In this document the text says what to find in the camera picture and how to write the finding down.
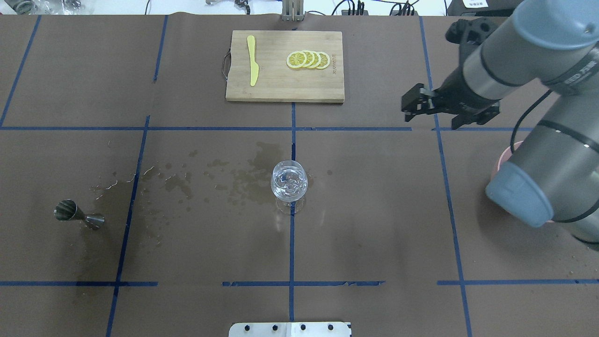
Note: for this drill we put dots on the clear wine glass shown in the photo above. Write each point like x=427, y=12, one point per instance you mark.
x=289, y=183

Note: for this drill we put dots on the steel jigger cup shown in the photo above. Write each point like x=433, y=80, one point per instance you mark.
x=67, y=210

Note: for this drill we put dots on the bamboo cutting board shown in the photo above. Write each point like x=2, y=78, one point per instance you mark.
x=279, y=83

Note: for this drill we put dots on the yellow plastic knife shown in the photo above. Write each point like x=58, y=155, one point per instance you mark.
x=254, y=66

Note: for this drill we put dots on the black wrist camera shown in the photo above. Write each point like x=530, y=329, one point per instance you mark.
x=469, y=34

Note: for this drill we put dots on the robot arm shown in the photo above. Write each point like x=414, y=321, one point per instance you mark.
x=553, y=174

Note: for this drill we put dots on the aluminium frame post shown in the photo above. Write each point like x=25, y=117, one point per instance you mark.
x=293, y=10

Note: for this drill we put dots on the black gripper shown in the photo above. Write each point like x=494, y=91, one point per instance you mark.
x=455, y=95

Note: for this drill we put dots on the pink bowl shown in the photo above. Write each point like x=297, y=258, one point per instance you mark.
x=504, y=157

